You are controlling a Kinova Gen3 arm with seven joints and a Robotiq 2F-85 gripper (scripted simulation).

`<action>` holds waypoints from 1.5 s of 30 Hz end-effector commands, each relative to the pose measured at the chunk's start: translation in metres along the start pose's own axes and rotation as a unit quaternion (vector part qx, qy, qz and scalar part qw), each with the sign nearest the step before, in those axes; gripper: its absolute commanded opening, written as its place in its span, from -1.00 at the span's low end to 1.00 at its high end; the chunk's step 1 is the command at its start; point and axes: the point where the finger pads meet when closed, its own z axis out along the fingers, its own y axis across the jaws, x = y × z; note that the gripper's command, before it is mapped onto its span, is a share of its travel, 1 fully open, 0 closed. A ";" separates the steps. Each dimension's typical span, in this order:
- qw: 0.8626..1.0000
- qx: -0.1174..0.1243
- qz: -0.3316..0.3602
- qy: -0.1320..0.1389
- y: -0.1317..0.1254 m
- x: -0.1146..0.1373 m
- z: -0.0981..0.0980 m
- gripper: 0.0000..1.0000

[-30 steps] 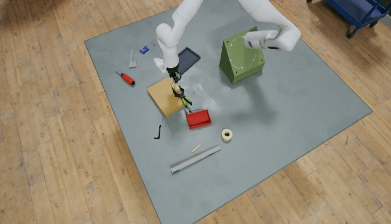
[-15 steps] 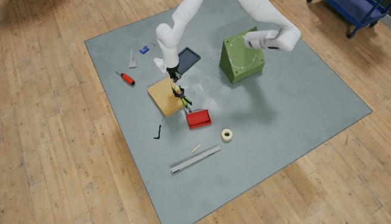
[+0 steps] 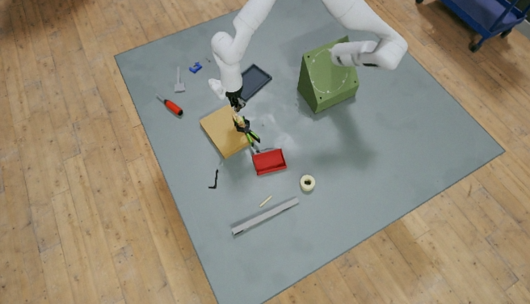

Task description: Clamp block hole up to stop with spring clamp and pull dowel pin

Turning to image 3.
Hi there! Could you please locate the red-handled screwdriver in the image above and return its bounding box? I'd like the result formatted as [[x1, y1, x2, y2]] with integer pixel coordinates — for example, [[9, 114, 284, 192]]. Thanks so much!
[[156, 94, 183, 116]]

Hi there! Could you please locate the tan wooden board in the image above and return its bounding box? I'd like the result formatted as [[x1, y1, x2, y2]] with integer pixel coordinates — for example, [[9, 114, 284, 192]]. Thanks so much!
[[200, 104, 250, 159]]

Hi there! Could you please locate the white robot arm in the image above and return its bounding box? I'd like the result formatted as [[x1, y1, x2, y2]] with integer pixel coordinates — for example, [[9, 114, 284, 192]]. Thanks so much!
[[208, 0, 408, 100]]

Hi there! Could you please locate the red rectangular tray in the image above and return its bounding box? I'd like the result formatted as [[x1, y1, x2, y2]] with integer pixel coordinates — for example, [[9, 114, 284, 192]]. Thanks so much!
[[252, 149, 286, 175]]

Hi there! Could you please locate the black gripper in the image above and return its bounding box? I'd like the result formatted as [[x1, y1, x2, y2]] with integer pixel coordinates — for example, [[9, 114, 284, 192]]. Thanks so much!
[[225, 85, 246, 112]]

